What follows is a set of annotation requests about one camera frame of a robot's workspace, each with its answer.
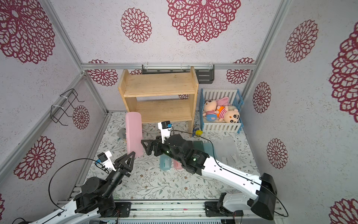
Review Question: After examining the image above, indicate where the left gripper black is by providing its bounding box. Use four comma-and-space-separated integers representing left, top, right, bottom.
102, 152, 135, 199

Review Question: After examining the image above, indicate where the pink pencil case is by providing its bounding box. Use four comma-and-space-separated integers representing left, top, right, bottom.
173, 160, 183, 170
125, 112, 144, 158

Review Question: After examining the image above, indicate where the light blue pencil case top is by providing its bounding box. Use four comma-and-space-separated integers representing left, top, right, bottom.
159, 155, 172, 171

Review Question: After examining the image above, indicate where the clear pencil case with label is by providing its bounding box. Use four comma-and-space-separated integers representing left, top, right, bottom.
213, 139, 227, 164

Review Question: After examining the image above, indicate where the dark green pencil case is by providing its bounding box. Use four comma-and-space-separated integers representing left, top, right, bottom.
193, 141, 205, 152

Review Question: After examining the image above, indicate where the teal pencil case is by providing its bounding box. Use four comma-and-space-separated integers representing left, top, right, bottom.
203, 142, 214, 157

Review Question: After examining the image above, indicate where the clear frosted pencil case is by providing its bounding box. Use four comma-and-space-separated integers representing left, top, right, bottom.
223, 137, 241, 167

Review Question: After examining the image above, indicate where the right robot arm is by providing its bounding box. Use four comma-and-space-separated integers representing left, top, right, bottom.
141, 134, 277, 220

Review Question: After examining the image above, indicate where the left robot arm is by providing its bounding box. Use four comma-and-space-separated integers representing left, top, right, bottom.
31, 151, 135, 224

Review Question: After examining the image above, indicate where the wooden two-tier shelf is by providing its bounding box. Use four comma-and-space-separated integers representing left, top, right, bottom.
118, 67, 199, 132

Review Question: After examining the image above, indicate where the yellow and grey toy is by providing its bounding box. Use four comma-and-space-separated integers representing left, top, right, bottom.
117, 128, 126, 140

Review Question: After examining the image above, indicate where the small yellow blue toy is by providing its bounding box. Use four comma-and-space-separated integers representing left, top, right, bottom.
193, 128, 203, 137

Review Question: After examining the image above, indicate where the pink rabbit plush doll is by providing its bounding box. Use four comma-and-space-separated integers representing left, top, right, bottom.
202, 97, 229, 122

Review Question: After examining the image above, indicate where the cartoon boy plush doll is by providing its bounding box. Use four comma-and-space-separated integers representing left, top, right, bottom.
215, 106, 240, 123

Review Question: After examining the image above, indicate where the white and blue toy crib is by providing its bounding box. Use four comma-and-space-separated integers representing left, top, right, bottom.
199, 89, 243, 133

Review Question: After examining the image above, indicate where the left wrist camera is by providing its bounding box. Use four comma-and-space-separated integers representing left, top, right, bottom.
96, 151, 116, 171

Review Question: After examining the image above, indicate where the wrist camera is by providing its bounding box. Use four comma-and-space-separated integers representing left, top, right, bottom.
158, 121, 172, 144
96, 151, 116, 171

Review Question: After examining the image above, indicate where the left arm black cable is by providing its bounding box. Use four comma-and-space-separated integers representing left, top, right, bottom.
11, 158, 110, 224

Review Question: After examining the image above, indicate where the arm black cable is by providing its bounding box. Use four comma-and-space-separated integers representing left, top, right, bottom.
11, 158, 110, 224
170, 129, 289, 218

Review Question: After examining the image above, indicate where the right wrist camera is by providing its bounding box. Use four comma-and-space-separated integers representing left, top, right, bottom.
158, 121, 172, 144

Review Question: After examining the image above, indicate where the black wire wall rack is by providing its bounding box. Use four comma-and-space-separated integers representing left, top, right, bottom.
49, 88, 84, 127

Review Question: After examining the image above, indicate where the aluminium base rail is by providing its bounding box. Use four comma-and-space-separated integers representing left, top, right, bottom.
49, 199, 286, 224

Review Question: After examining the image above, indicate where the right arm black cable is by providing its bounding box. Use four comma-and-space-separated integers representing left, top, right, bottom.
170, 129, 289, 218

